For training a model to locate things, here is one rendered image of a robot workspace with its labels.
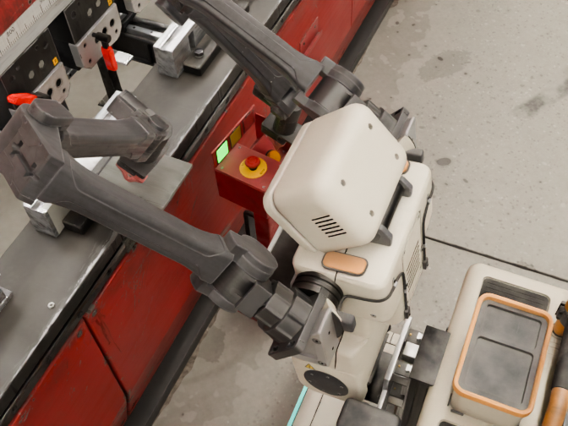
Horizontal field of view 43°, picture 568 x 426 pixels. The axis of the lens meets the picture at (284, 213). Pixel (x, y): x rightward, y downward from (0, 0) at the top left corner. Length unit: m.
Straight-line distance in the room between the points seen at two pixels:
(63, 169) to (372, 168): 0.47
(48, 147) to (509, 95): 2.54
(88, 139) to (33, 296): 0.62
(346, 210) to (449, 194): 1.78
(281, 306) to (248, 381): 1.31
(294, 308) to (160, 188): 0.57
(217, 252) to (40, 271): 0.69
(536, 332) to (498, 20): 2.30
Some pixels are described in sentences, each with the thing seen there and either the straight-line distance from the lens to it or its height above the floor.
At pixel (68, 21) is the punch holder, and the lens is 1.55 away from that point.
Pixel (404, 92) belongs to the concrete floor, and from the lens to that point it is 3.21.
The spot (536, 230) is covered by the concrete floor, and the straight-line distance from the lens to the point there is 2.83.
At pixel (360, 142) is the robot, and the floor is 1.37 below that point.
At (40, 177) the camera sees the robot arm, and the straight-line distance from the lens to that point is 0.97.
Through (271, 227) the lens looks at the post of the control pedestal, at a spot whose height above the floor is 0.48.
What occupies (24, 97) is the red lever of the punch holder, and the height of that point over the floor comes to 1.30.
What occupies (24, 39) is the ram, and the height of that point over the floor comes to 1.36.
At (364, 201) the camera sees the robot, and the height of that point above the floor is 1.33.
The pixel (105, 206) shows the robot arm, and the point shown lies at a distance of 1.01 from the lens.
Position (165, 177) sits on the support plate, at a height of 1.00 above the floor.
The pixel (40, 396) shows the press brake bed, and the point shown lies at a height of 0.73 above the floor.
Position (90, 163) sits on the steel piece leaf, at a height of 1.00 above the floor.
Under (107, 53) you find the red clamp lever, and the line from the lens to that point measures 1.62.
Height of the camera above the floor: 2.23
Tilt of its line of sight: 53 degrees down
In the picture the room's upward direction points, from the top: 4 degrees counter-clockwise
